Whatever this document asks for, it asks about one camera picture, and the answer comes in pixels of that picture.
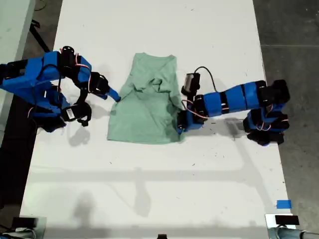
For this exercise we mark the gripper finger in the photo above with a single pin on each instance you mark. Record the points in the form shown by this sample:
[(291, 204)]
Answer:
[(114, 93), (112, 97), (183, 131), (179, 131)]

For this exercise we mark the pale green T-shirt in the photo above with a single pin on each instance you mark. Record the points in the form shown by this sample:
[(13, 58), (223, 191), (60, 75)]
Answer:
[(144, 117)]

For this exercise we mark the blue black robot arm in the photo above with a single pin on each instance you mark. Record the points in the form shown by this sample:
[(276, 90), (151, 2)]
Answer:
[(25, 79), (231, 99)]

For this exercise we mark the black stand leg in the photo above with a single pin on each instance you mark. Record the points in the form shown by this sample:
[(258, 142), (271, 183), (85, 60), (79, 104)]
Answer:
[(38, 37)]

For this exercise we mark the pale side table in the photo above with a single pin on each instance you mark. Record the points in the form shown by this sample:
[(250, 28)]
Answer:
[(12, 25)]

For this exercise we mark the small black clamp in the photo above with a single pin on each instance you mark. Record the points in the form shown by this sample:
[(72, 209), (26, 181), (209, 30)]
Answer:
[(162, 236)]

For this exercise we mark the short blue tape strip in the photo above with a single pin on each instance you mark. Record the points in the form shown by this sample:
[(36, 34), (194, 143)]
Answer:
[(284, 204)]

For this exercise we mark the small black box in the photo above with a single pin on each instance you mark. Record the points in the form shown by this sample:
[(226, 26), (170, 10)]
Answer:
[(23, 222), (286, 220)]

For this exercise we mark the black camera stalk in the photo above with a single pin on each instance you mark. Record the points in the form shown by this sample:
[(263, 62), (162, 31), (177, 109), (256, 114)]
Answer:
[(192, 97), (81, 95)]

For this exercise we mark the black camera box grey face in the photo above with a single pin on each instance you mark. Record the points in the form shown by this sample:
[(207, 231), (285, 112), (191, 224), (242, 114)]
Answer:
[(190, 83)]

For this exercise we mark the black camera box white label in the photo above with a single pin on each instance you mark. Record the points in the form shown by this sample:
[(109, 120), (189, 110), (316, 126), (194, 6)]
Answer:
[(72, 114)]

